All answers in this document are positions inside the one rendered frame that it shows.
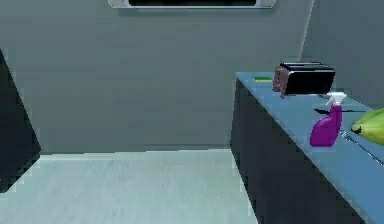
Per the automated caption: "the purple spray bottle white nozzle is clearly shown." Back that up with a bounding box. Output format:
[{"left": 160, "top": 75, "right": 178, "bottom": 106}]
[{"left": 309, "top": 92, "right": 348, "bottom": 148}]

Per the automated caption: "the dark counter cabinet blue top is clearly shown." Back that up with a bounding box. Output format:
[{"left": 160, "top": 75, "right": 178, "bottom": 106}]
[{"left": 230, "top": 71, "right": 384, "bottom": 224}]

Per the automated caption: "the black toaster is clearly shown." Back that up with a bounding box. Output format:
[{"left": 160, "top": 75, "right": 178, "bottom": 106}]
[{"left": 272, "top": 61, "right": 336, "bottom": 98}]

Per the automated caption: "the black knife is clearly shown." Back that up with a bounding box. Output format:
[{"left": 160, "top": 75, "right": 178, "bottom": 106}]
[{"left": 313, "top": 107, "right": 367, "bottom": 115}]

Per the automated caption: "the silver fork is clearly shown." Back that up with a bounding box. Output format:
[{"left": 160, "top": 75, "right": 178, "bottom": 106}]
[{"left": 340, "top": 130, "right": 384, "bottom": 166}]

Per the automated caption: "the black fridge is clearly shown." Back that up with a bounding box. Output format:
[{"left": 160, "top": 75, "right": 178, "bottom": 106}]
[{"left": 0, "top": 49, "right": 42, "bottom": 194}]

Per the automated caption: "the green lettuce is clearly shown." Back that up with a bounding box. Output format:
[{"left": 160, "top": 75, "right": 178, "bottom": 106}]
[{"left": 350, "top": 107, "right": 384, "bottom": 146}]

